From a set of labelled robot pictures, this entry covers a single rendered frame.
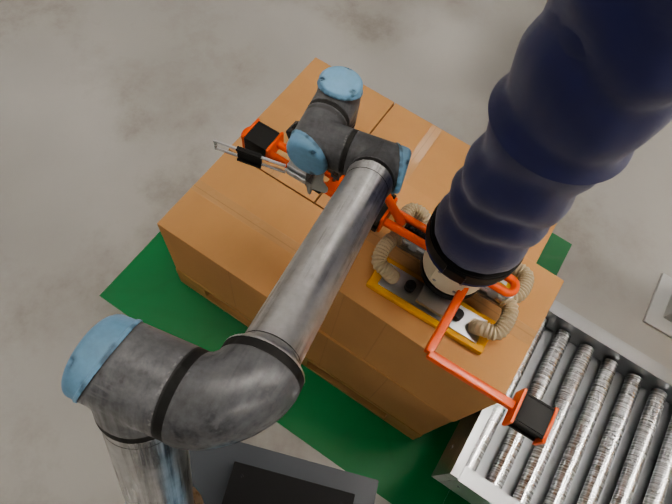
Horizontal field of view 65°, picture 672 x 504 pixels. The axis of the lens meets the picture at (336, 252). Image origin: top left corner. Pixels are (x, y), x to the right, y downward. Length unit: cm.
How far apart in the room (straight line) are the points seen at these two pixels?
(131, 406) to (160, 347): 7
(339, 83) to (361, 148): 15
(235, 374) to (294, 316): 12
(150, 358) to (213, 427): 11
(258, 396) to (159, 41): 280
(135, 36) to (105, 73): 30
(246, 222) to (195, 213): 18
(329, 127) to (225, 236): 96
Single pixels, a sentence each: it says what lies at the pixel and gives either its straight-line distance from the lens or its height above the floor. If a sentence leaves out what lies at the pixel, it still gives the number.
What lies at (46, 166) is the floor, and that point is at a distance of 290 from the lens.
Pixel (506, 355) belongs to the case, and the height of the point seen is 94.
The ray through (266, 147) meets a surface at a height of 110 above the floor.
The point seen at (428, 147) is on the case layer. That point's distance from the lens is 218.
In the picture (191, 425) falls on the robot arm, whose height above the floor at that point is 161.
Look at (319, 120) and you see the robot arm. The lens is 103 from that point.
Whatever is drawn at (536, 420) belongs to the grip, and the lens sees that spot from 127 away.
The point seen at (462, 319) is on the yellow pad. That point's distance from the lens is 141.
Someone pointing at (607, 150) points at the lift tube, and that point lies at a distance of 82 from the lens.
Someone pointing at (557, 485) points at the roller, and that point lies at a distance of 189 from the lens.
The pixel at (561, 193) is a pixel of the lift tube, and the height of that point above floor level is 154.
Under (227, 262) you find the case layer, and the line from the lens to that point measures 186.
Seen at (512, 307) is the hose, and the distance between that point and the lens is 139.
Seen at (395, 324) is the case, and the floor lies 94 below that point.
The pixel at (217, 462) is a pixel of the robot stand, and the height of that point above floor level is 75.
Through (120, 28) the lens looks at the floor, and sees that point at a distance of 339.
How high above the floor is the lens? 223
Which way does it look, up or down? 64 degrees down
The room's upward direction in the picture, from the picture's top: 13 degrees clockwise
